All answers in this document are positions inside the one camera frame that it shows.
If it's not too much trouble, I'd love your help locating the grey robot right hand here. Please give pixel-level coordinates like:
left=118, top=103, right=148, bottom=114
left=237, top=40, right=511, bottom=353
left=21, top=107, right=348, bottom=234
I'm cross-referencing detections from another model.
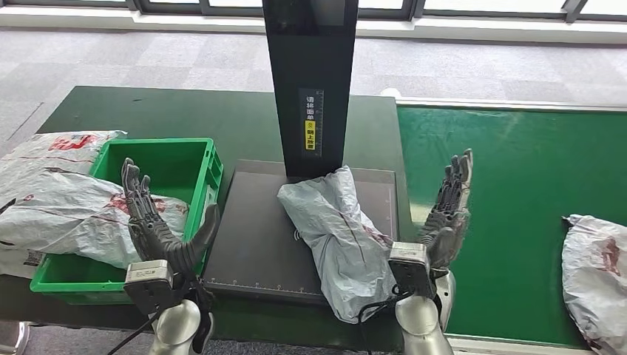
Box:
left=418, top=148, right=475, bottom=278

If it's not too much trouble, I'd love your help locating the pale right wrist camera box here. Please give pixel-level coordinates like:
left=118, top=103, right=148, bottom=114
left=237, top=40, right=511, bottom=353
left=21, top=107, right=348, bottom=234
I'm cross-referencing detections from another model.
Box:
left=388, top=242, right=437, bottom=300

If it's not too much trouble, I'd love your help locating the grey parcel bag red print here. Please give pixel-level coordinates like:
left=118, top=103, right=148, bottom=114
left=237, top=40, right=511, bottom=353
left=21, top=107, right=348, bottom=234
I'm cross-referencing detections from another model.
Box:
left=0, top=166, right=191, bottom=269
left=561, top=214, right=627, bottom=355
left=277, top=165, right=399, bottom=325

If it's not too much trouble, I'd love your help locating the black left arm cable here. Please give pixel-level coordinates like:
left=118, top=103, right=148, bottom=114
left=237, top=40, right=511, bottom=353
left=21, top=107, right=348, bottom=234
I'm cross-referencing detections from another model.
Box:
left=106, top=308, right=163, bottom=355

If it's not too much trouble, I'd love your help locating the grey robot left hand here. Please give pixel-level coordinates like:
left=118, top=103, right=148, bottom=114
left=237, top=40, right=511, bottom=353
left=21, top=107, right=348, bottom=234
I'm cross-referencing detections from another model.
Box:
left=121, top=158, right=221, bottom=275

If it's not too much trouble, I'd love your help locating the large white printed parcel bag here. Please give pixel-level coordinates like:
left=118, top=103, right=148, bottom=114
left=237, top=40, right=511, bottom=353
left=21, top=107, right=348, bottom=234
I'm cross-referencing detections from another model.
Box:
left=0, top=130, right=127, bottom=280

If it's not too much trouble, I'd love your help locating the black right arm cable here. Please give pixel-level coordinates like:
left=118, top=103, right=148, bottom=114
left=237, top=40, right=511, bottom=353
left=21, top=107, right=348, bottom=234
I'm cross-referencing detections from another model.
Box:
left=357, top=286, right=415, bottom=355

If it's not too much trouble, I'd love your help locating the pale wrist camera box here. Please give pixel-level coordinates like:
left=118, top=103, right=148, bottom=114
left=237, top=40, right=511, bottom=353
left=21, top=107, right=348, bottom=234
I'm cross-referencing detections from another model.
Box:
left=123, top=260, right=174, bottom=314
left=388, top=242, right=437, bottom=300

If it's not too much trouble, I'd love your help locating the black inbound scanner machine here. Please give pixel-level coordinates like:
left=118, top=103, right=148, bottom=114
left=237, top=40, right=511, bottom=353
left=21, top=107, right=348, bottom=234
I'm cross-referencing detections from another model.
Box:
left=200, top=0, right=400, bottom=307

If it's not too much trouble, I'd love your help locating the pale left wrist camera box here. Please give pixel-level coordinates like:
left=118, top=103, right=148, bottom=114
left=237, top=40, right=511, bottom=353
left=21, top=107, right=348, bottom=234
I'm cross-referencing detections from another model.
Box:
left=123, top=260, right=174, bottom=314

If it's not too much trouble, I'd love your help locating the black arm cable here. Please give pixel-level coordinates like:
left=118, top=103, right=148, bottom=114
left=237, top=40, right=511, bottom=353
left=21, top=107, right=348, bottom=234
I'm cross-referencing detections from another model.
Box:
left=357, top=286, right=415, bottom=355
left=106, top=308, right=163, bottom=355

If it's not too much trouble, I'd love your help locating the green plastic crate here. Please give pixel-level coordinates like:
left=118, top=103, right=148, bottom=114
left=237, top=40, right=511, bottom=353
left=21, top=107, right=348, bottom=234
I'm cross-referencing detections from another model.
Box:
left=30, top=138, right=225, bottom=305

